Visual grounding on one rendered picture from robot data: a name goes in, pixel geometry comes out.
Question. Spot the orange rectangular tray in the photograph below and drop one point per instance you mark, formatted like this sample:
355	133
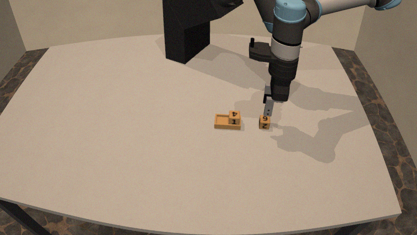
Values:
222	122

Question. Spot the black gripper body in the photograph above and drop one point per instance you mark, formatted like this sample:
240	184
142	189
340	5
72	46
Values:
283	63

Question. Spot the orange cube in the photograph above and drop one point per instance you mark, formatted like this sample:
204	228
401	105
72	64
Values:
234	117
264	122

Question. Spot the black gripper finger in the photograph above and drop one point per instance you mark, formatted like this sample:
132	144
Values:
269	106
267	92

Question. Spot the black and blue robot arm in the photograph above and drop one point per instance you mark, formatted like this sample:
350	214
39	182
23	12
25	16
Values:
286	19

